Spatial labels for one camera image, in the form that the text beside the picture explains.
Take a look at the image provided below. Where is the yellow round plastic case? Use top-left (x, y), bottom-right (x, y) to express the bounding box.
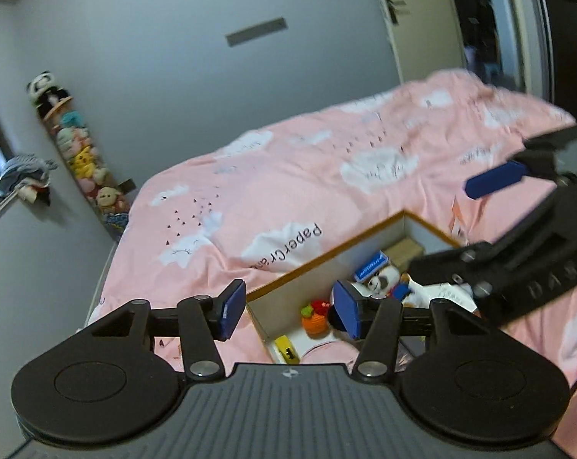
top-left (274, 335), bottom-right (300, 362)

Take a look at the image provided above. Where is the small blue box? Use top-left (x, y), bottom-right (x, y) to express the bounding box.
top-left (354, 250), bottom-right (390, 282)

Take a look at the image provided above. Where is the white box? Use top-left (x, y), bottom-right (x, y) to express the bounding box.
top-left (413, 282), bottom-right (479, 317)

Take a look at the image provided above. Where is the white pink-striped plush toy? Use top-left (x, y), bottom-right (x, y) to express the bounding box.
top-left (300, 339), bottom-right (362, 370)

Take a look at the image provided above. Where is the orange cardboard box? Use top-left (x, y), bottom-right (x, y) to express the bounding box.
top-left (244, 209), bottom-right (481, 365)

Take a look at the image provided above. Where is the orange crochet keychain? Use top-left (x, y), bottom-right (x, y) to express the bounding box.
top-left (300, 300), bottom-right (332, 335)

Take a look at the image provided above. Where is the tube of plush toys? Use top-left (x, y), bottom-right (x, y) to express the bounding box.
top-left (40, 100), bottom-right (132, 241)

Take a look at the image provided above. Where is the small gold box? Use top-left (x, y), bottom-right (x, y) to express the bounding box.
top-left (384, 240), bottom-right (425, 269)

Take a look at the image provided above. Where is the panda plush toy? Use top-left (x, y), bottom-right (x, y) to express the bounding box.
top-left (27, 71), bottom-right (74, 120)

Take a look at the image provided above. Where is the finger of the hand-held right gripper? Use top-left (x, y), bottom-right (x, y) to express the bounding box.
top-left (465, 123), bottom-right (577, 199)
top-left (408, 172), bottom-right (577, 330)

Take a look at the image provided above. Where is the black door handle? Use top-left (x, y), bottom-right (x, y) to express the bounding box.
top-left (381, 0), bottom-right (409, 24)

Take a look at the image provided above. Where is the sliding glass door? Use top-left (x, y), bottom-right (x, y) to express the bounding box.
top-left (480, 0), bottom-right (558, 102)

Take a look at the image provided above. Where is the cream door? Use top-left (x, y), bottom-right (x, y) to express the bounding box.
top-left (365, 0), bottom-right (467, 88)

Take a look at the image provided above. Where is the red panda sailor plush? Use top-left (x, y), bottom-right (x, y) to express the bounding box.
top-left (360, 268), bottom-right (429, 307)

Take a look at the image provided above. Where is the pink cloud-print blanket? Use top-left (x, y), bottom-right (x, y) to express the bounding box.
top-left (85, 69), bottom-right (577, 459)

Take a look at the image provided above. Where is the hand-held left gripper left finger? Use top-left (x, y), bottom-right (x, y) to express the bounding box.
top-left (90, 279), bottom-right (247, 381)

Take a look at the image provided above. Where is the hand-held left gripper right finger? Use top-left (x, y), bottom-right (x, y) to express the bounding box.
top-left (333, 280), bottom-right (497, 382)

